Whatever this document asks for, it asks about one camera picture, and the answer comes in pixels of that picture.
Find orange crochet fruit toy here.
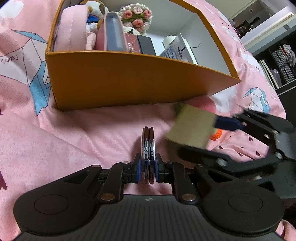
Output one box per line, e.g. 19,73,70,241
210,128,223,141

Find pink fluffy pom ball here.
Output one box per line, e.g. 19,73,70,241
184,95,216,113

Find beige cardboard box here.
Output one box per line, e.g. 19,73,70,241
166,104,217,149

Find white carton box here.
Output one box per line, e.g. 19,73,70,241
159,33,198,65

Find black small box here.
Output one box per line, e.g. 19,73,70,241
137,35,156,56

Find dark red book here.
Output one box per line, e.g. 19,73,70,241
125,33,141,53

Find pink grey glasses case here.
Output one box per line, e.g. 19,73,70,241
94,11,128,52

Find crochet flower bouquet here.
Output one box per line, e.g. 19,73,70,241
118,3,152,35

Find pink padded pouch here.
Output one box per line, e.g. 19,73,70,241
54,5,96,52

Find calico cat plush toy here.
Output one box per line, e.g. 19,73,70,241
80,0,109,34

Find dark bookshelf with boxes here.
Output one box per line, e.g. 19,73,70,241
254,32,295,115

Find pink patterned bed duvet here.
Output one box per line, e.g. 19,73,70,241
1,1,286,240

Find orange cardboard storage box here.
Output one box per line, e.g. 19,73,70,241
46,1,240,111

